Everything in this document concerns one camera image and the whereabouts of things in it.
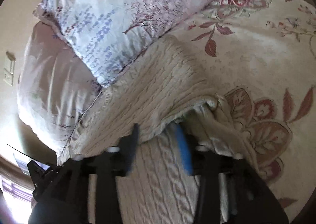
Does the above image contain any blue lavender print pillow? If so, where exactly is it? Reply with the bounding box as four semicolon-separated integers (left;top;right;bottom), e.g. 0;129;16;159
34;0;213;86

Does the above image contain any pale pink satin pillow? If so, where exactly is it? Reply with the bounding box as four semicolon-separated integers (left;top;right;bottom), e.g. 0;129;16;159
17;22;101;154

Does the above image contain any floral quilt bedspread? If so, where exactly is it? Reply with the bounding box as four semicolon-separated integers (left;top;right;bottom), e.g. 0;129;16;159
172;0;315;221

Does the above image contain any beige cable-knit sweater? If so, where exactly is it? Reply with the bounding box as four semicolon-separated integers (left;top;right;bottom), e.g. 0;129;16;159
57;34;257;223

